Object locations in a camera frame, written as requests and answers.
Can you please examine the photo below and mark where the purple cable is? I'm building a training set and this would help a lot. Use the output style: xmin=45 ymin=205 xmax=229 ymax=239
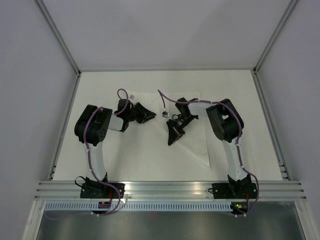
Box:
xmin=44 ymin=88 xmax=137 ymax=221
xmin=157 ymin=89 xmax=262 ymax=218

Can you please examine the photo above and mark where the white slotted cable duct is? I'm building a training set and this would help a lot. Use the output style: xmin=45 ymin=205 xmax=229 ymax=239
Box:
xmin=45 ymin=201 xmax=232 ymax=212

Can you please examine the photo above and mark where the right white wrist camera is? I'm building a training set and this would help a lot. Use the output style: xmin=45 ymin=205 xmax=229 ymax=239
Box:
xmin=162 ymin=111 xmax=170 ymax=119

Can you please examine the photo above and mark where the white cloth napkin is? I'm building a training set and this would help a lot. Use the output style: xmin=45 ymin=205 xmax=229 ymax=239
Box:
xmin=125 ymin=91 xmax=210 ymax=168

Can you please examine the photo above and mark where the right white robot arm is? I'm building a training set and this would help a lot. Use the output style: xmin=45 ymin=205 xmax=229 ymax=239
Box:
xmin=166 ymin=97 xmax=251 ymax=198

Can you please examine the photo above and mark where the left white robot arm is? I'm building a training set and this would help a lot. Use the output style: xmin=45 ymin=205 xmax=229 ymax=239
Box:
xmin=74 ymin=99 xmax=157 ymax=198

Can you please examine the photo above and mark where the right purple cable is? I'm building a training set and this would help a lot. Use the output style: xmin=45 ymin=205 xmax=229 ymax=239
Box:
xmin=157 ymin=89 xmax=262 ymax=218

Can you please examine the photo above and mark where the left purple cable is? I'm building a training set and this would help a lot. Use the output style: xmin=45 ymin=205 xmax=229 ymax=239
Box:
xmin=44 ymin=88 xmax=137 ymax=221

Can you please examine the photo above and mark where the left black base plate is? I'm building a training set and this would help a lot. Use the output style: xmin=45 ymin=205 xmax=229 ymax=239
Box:
xmin=80 ymin=181 xmax=125 ymax=199

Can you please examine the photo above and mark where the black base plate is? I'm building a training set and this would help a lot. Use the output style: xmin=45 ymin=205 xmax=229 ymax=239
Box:
xmin=210 ymin=183 xmax=258 ymax=200
xmin=80 ymin=181 xmax=125 ymax=199

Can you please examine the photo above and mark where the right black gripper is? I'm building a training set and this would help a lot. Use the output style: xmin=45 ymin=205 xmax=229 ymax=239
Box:
xmin=166 ymin=114 xmax=197 ymax=145

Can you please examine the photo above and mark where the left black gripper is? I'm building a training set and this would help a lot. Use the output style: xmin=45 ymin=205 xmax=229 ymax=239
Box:
xmin=126 ymin=102 xmax=156 ymax=124

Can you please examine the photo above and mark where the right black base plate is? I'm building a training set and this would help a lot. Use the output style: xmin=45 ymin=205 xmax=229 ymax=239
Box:
xmin=210 ymin=183 xmax=258 ymax=200

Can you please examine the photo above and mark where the front aluminium rail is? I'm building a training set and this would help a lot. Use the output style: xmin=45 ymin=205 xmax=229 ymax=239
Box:
xmin=33 ymin=180 xmax=307 ymax=202

